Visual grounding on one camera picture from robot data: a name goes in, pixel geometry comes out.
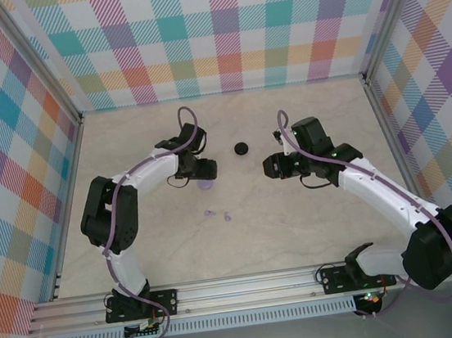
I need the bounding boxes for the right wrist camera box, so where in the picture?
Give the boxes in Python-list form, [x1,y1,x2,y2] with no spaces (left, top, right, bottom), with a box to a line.
[272,126,297,156]

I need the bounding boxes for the aluminium frame side rail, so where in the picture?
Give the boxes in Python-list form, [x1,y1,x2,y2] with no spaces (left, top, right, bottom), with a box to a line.
[360,68,445,258]
[29,114,106,302]

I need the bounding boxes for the aluminium mounting rail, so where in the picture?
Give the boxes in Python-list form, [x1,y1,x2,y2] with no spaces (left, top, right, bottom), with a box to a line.
[22,247,452,338]

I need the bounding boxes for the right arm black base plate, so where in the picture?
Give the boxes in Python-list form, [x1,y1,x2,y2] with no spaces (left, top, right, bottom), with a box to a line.
[318,259,398,296]

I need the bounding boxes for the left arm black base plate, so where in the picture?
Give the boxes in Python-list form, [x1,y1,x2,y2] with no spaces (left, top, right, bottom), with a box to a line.
[102,288,182,326]

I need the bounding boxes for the aluminium frame corner post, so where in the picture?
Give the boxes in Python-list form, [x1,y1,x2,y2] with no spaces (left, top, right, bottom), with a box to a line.
[351,0,430,83]
[0,0,85,135]

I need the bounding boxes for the perforated grey cable tray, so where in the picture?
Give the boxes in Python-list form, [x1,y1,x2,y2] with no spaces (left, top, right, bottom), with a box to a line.
[47,299,359,338]

